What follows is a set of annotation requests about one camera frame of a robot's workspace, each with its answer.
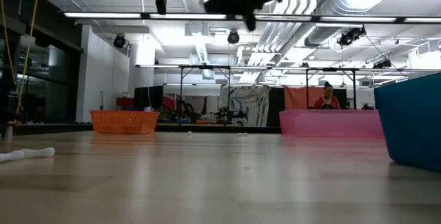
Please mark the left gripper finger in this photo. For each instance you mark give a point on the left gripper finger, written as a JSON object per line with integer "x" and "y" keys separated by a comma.
{"x": 161, "y": 3}

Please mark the orange plastic basket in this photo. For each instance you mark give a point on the orange plastic basket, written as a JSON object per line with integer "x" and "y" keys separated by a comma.
{"x": 124, "y": 122}

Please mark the black background robot arm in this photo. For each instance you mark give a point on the black background robot arm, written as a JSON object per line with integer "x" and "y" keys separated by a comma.
{"x": 229, "y": 114}

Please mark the LED light bar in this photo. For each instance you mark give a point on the LED light bar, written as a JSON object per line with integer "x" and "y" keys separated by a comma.
{"x": 310, "y": 18}

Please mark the black ceiling spotlight cluster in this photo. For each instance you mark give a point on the black ceiling spotlight cluster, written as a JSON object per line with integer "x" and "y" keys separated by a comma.
{"x": 351, "y": 36}

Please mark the white patterned drape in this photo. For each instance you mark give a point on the white patterned drape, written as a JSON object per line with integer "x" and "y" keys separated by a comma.
{"x": 251, "y": 101}

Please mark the orange cloth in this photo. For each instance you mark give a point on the orange cloth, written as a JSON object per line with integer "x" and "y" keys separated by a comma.
{"x": 298, "y": 96}

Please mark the black curtain panel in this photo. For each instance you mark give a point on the black curtain panel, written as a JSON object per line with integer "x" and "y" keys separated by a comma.
{"x": 275, "y": 107}

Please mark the black monitor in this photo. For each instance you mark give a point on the black monitor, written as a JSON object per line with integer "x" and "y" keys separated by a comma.
{"x": 149, "y": 97}

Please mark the red box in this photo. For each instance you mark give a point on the red box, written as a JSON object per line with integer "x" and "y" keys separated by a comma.
{"x": 124, "y": 102}

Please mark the person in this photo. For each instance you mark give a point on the person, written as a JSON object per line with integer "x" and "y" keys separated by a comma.
{"x": 326, "y": 100}

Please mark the pink plastic bin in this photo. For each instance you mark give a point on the pink plastic bin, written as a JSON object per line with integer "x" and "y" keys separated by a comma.
{"x": 330, "y": 122}

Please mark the silver metal cylinder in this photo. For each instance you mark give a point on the silver metal cylinder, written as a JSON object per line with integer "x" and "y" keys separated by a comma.
{"x": 8, "y": 131}

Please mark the teal plastic bin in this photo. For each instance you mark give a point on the teal plastic bin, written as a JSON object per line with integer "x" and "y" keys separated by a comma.
{"x": 413, "y": 124}

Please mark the black metal stand frame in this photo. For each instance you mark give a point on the black metal stand frame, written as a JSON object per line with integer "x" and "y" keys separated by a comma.
{"x": 229, "y": 86}
{"x": 354, "y": 86}

